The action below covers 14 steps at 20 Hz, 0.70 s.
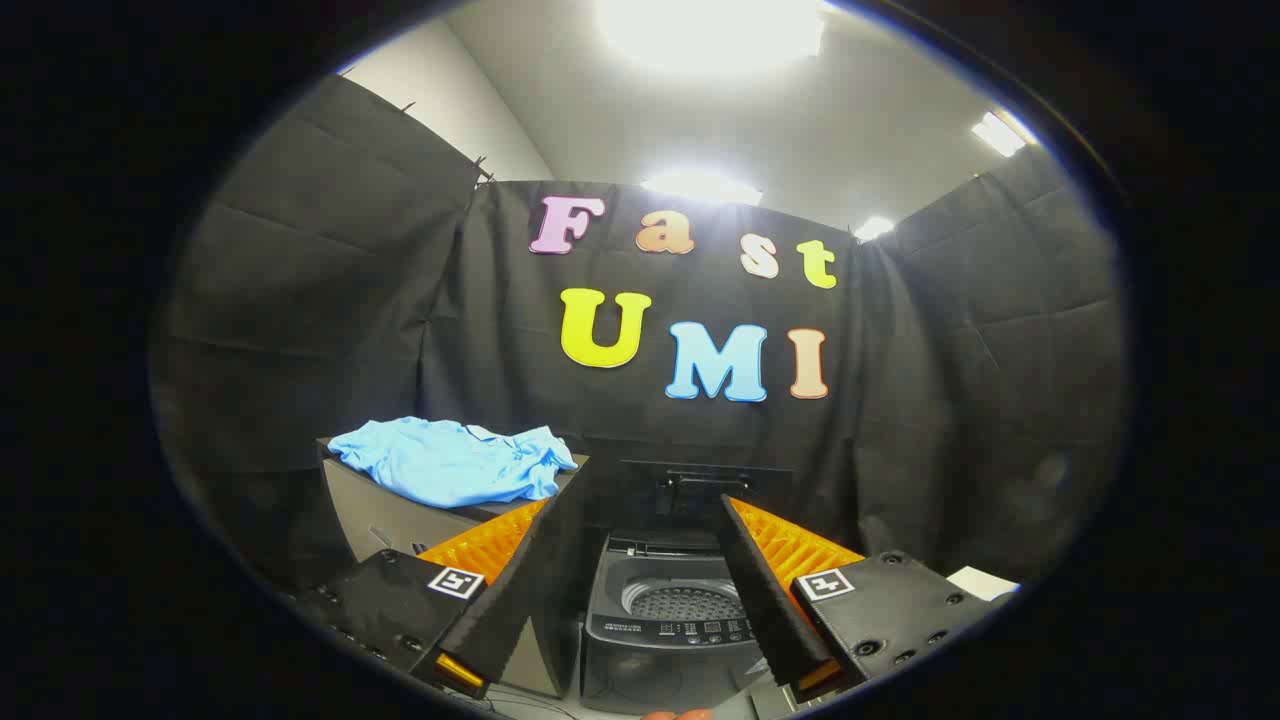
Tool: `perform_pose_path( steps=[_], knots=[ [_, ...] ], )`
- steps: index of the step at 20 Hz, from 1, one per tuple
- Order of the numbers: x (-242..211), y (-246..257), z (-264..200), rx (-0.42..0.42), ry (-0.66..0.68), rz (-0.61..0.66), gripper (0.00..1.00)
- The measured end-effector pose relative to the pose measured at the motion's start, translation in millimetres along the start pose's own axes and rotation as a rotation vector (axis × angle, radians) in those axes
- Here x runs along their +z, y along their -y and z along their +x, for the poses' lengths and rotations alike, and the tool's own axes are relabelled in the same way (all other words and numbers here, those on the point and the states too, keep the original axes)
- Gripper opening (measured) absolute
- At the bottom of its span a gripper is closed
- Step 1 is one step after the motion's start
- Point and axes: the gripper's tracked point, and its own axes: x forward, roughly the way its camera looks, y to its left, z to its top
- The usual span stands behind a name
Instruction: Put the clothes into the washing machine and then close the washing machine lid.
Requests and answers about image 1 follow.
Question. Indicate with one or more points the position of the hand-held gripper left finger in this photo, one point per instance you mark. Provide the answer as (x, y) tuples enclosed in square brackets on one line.
[(520, 590)]

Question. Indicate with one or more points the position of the light blue polo shirt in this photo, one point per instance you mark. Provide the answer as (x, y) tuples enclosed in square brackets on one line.
[(450, 465)]

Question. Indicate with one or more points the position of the grey washing machine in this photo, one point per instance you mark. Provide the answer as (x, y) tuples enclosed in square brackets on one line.
[(650, 670)]

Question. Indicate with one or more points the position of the white flat board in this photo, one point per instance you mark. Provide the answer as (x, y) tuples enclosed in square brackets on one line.
[(982, 582)]

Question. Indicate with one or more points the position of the large ceiling light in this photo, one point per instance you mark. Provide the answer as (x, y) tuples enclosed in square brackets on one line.
[(710, 30)]

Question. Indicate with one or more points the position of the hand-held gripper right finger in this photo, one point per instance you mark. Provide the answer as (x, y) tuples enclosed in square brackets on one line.
[(765, 600)]

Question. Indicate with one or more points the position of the grey cabinet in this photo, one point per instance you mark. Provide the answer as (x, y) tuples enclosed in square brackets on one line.
[(385, 515)]

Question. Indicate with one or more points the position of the black backdrop cloth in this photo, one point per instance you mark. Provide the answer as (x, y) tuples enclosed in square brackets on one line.
[(520, 390)]

